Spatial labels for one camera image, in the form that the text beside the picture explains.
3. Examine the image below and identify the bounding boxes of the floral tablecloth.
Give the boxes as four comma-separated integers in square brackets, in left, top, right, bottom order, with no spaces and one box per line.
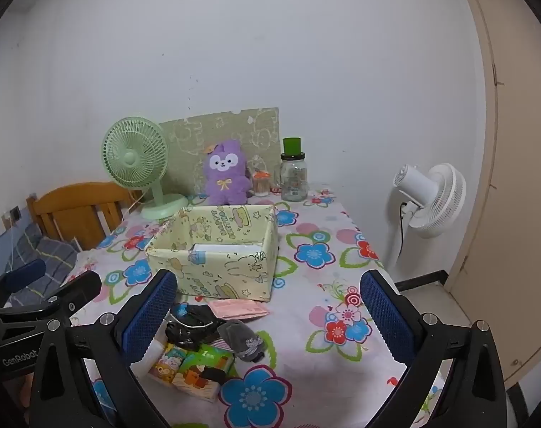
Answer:
[70,189,445,428]

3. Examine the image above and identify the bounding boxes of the green printed cardboard sheet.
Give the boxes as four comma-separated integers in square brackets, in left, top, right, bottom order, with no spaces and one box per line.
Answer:
[158,107,281,197]

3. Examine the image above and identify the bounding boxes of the small black cloth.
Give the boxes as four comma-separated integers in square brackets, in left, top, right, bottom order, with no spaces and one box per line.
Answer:
[198,366,227,385]

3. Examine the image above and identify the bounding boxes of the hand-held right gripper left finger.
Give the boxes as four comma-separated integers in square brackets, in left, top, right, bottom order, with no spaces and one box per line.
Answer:
[30,270,178,428]

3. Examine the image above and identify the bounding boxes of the white fan cable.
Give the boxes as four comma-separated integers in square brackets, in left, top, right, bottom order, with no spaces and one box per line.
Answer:
[119,189,146,233]

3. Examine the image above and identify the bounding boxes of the wooden headboard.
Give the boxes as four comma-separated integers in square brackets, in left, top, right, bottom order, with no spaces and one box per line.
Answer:
[26,182,142,250]

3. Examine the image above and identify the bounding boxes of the glass mug jar green lid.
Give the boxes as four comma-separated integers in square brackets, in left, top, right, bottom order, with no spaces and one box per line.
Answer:
[277,137,308,202]

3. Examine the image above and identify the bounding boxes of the beige door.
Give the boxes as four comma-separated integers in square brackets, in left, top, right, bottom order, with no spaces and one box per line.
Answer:
[444,0,541,388]

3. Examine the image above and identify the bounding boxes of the purple plush toy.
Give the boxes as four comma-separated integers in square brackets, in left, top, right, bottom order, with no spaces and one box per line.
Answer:
[203,139,252,206]

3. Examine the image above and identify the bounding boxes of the green and orange snack packet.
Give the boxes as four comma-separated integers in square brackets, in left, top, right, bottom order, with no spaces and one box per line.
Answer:
[171,343,235,404]

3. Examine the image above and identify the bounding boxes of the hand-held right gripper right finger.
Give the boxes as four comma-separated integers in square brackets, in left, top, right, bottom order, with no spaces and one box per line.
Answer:
[359,270,507,428]

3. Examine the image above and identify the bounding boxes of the cartoon tissue packet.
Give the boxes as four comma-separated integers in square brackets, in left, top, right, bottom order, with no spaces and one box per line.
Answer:
[148,342,186,386]

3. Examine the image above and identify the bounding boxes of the pink packet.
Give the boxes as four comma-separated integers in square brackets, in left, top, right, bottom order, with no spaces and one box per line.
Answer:
[207,300,271,322]

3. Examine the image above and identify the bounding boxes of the white standing fan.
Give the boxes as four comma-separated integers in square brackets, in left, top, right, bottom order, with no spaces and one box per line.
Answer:
[386,163,467,272]

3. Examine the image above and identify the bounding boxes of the cotton swab jar orange lid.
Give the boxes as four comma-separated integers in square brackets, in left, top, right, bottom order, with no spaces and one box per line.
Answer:
[251,170,271,198]

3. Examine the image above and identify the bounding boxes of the yellow printed storage box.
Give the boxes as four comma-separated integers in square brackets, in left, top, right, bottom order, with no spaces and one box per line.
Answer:
[144,204,280,301]

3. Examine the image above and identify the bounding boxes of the green desk fan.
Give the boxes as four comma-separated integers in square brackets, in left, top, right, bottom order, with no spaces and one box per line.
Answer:
[102,117,190,221]

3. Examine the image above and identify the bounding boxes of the grey sock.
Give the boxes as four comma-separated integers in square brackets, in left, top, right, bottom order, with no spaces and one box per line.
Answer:
[217,320,266,364]

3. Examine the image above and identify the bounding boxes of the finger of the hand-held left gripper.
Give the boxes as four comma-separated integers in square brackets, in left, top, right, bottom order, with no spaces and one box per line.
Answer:
[0,270,102,328]
[0,259,46,304]

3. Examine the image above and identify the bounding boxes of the black fan cable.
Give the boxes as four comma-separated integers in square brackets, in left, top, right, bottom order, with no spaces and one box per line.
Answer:
[397,203,409,259]

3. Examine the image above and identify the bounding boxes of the grey plaid pillow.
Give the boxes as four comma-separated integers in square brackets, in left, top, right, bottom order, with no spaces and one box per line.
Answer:
[3,223,79,304]

